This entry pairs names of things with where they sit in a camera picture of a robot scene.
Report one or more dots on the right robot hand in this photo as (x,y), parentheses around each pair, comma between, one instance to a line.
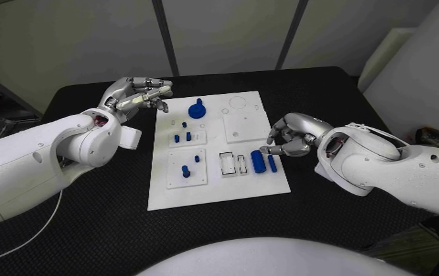
(297,133)

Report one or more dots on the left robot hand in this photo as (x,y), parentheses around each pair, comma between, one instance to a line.
(136,98)

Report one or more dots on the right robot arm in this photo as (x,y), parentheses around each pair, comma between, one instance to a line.
(381,169)

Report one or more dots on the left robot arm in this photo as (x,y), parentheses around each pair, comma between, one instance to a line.
(41,154)

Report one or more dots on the white task board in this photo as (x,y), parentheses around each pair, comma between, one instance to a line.
(219,161)

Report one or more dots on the thin blue cylinder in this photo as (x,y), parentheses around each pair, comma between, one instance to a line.
(273,163)

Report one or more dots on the thick blue cylinder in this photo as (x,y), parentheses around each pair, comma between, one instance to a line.
(258,162)

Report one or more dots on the blue gear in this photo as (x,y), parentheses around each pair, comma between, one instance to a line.
(198,110)

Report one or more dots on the tall blue plug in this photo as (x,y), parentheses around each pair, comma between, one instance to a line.
(189,136)

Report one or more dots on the large blue peg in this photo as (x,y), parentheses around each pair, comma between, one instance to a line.
(186,171)

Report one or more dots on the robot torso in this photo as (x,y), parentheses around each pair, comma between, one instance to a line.
(271,258)

